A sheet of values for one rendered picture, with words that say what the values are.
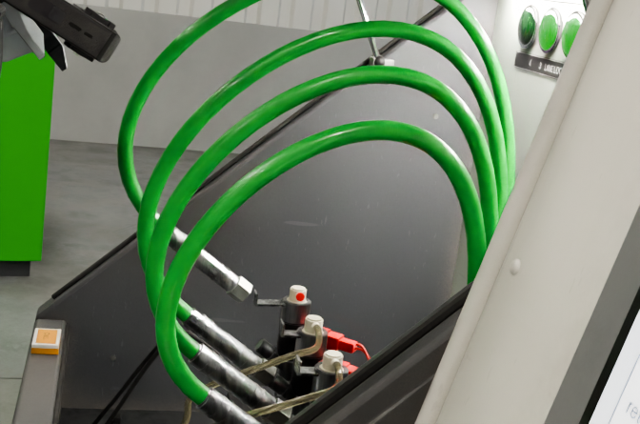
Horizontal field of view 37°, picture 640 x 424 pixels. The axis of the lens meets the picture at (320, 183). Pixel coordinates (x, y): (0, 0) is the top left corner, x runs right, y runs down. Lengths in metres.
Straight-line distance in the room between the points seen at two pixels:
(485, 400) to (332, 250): 0.75
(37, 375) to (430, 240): 0.53
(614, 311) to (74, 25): 0.45
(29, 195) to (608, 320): 3.86
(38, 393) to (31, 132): 3.14
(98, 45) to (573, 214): 0.38
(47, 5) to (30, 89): 3.41
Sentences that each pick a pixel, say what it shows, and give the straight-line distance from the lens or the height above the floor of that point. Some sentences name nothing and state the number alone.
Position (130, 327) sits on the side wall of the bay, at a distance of 1.27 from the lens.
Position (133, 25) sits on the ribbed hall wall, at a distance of 7.31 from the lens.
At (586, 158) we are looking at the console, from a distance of 0.52.
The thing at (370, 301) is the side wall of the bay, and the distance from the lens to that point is 1.30.
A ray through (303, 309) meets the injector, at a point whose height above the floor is 1.10.
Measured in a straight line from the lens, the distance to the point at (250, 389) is 0.79.
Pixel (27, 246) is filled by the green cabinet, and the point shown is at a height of 0.15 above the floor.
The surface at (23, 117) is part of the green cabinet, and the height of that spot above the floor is 0.70.
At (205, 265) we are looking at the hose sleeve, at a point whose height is 1.13.
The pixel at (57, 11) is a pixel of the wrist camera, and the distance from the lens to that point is 0.73.
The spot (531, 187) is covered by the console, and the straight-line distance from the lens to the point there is 0.57.
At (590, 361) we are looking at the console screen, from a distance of 0.46.
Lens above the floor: 1.41
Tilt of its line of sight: 12 degrees down
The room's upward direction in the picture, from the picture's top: 7 degrees clockwise
